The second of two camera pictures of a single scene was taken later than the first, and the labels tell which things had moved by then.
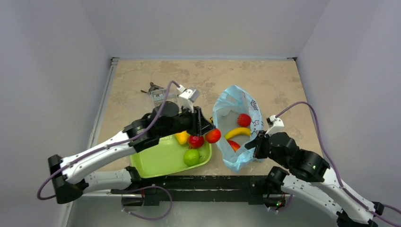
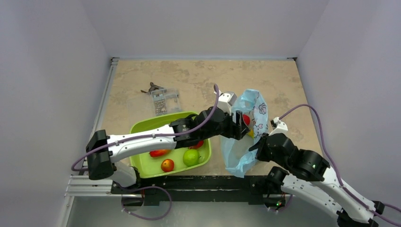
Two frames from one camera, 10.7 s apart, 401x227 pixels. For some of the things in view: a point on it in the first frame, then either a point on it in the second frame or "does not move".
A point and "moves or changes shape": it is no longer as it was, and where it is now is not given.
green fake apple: (191, 157) does not move
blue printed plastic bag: (237, 120) moves or changes shape
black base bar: (151, 190) does not move
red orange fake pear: (213, 135) moves or changes shape
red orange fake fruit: (235, 146) → (159, 152)
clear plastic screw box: (158, 96) does not move
